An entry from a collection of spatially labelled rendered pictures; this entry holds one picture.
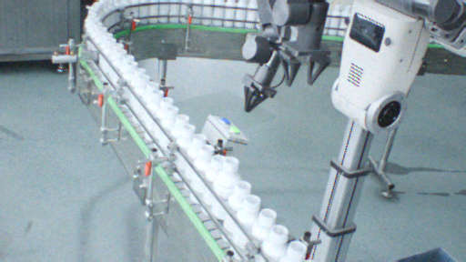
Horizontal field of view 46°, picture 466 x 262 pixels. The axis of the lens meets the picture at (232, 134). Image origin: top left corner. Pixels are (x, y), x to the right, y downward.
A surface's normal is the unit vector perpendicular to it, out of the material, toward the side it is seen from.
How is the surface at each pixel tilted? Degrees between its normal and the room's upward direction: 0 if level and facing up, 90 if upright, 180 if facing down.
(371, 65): 90
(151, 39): 89
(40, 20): 90
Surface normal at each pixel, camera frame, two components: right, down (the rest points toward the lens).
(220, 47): 0.18, 0.48
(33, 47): 0.47, 0.47
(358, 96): -0.87, 0.11
